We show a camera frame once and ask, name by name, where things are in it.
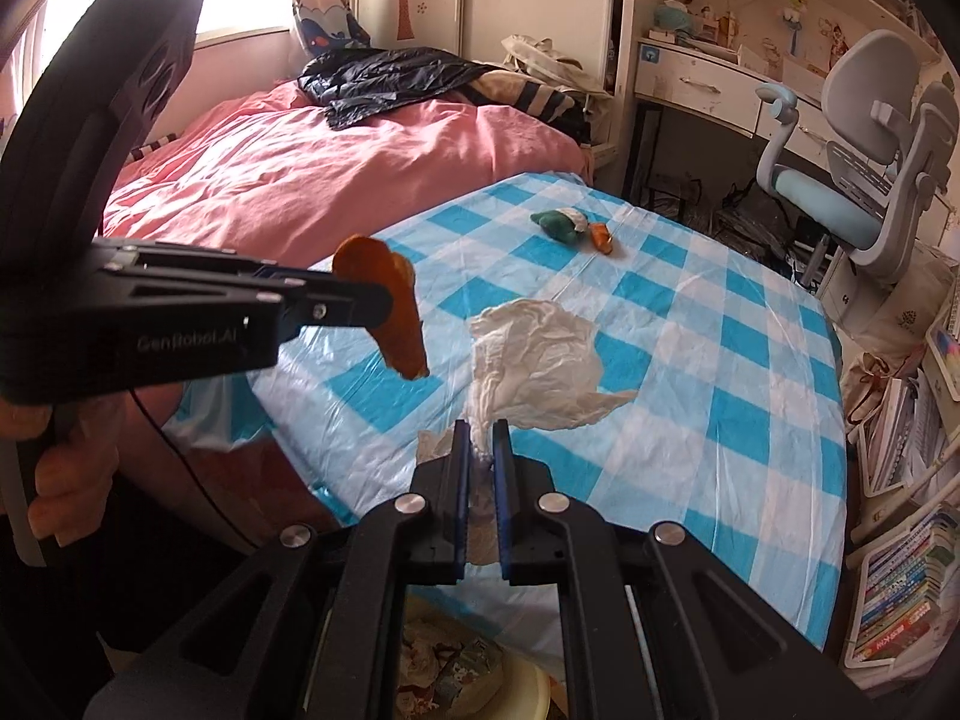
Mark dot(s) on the small orange peel piece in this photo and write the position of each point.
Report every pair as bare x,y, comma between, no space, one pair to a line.
602,238

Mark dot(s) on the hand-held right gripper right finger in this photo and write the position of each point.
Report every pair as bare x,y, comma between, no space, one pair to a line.
505,510

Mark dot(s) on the pink blanket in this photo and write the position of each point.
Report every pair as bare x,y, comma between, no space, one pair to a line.
300,165

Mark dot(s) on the large orange peel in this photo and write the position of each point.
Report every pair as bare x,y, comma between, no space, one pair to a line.
397,315

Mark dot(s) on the black puffer jacket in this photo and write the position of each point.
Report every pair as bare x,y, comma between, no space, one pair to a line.
390,79

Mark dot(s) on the white bookshelf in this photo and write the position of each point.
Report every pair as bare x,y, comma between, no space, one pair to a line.
930,480

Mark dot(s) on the white desk with drawers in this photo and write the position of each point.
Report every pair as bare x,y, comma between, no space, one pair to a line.
697,82

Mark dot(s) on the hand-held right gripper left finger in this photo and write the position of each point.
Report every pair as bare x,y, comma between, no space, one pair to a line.
451,510

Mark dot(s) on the white paper bag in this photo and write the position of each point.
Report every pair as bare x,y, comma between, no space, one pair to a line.
896,307

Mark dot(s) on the grey and blue office chair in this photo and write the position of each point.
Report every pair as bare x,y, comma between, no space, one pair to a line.
862,90

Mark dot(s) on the yellow plastic bin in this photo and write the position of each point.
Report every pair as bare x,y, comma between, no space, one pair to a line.
525,694

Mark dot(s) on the row of colourful books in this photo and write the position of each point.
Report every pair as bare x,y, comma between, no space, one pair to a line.
911,592

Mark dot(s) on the white tissue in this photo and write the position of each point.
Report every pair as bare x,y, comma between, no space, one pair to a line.
525,360

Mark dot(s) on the brown navy striped cloth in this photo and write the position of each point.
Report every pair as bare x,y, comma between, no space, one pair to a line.
540,101

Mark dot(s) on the cream tote bag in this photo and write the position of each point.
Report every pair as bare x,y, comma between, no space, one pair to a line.
544,52

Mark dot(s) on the person's left hand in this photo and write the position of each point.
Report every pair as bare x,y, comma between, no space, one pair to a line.
75,472

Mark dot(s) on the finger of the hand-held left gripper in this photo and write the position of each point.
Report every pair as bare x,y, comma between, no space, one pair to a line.
337,304
274,270

